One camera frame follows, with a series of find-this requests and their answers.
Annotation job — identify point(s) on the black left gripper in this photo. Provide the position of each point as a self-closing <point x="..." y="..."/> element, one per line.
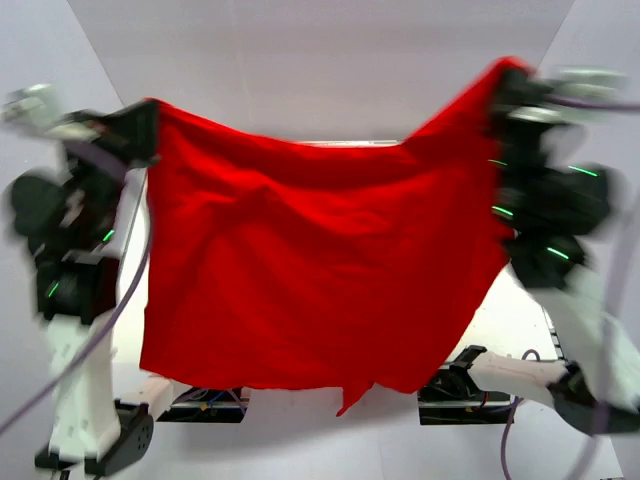
<point x="134" y="130"/>

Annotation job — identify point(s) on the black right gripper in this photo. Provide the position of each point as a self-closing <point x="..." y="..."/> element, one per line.
<point x="510" y="94"/>

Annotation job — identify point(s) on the red t-shirt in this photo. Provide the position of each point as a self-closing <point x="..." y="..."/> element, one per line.
<point x="281" y="265"/>

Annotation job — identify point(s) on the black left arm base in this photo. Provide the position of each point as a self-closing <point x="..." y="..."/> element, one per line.
<point x="209" y="407"/>

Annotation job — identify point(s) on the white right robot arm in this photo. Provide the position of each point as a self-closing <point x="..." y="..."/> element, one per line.
<point x="595" y="387"/>

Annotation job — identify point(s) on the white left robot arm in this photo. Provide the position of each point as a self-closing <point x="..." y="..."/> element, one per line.
<point x="78" y="311"/>

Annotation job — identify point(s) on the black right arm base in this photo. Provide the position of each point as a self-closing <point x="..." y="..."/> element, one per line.
<point x="451" y="398"/>

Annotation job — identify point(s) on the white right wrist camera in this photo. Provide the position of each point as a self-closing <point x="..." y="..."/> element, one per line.
<point x="572" y="96"/>

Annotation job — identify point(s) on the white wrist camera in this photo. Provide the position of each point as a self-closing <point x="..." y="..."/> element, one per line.
<point x="572" y="96"/>
<point x="35" y="111"/>

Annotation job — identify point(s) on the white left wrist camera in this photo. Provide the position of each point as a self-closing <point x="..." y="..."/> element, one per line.
<point x="35" y="111"/>

